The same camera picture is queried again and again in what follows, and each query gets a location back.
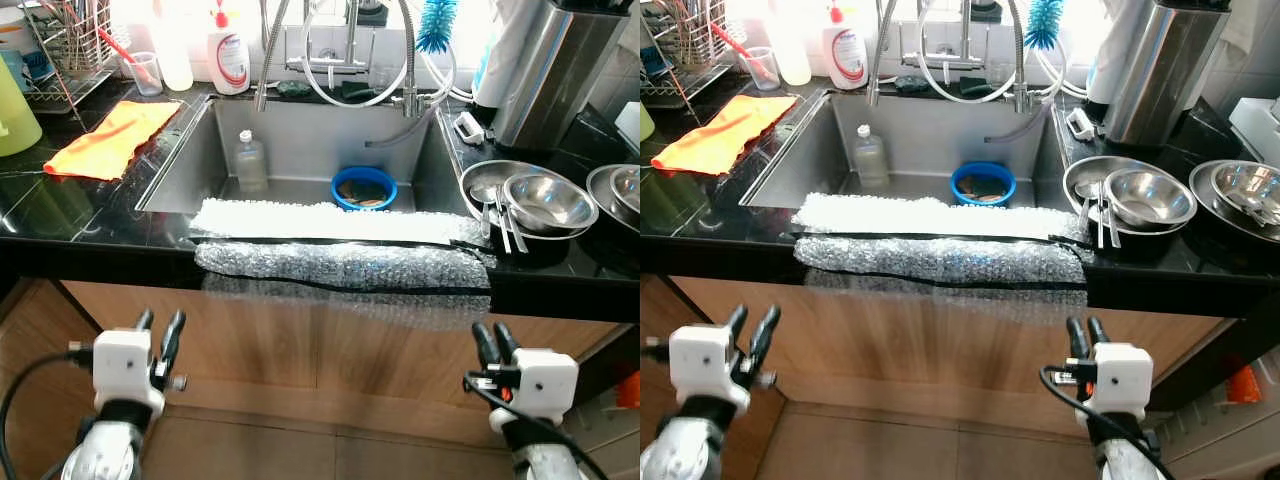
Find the steel fork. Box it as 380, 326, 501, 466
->
1098, 180, 1124, 249
495, 185, 529, 254

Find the large steel plate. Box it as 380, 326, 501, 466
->
585, 163, 641, 233
1062, 155, 1198, 238
1188, 160, 1280, 244
460, 160, 593, 243

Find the steel spoon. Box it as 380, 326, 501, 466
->
470, 183, 513, 254
1078, 180, 1106, 249

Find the steel bowl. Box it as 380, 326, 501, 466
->
1105, 167, 1198, 229
503, 170, 599, 234
1210, 162, 1280, 224
608, 165, 641, 216

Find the brown wooden sink cabinet front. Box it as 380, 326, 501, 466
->
640, 275, 1241, 441
0, 278, 641, 446

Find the bubble wrap sheet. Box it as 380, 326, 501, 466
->
790, 192, 1098, 321
190, 197, 498, 326

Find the blue plastic bowl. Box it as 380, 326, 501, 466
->
330, 165, 399, 212
950, 160, 1018, 207

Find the orange cloth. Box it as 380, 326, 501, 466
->
650, 93, 801, 177
43, 98, 184, 183

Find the clear plastic bottle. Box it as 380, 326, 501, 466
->
233, 128, 269, 194
853, 124, 891, 189

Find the steel cutlery piece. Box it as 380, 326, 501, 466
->
1235, 190, 1280, 227

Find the stainless steel sink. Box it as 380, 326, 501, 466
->
135, 95, 473, 217
740, 90, 1079, 212

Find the clear plastic cup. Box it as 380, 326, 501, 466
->
745, 47, 783, 92
125, 50, 164, 98

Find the steel knife block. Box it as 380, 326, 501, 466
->
490, 0, 633, 151
1100, 0, 1233, 148

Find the translucent white bottle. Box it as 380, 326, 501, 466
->
773, 0, 813, 87
153, 0, 195, 93

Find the white dish soap pump bottle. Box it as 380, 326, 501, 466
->
205, 0, 252, 97
822, 0, 869, 92

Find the red plastic utensil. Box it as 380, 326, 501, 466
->
98, 27, 151, 69
712, 22, 766, 63

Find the flexible steel faucet spout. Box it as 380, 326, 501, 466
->
867, 0, 1036, 114
254, 0, 423, 119

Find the blue bottle brush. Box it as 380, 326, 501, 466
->
1022, 0, 1067, 51
415, 0, 459, 54

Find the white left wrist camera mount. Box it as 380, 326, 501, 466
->
668, 325, 743, 411
92, 330, 166, 416

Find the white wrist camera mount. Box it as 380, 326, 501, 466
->
510, 348, 579, 421
92, 330, 166, 416
668, 325, 743, 411
1092, 343, 1154, 419

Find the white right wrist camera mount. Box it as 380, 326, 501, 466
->
510, 348, 579, 421
1092, 343, 1154, 419

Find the steel wire dish rack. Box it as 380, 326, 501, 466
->
640, 0, 746, 109
18, 0, 119, 113

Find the steel wall tap fixture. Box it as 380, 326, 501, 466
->
900, 0, 976, 71
285, 0, 366, 76

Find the white hose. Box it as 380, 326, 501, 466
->
300, 0, 459, 109
915, 0, 1071, 104

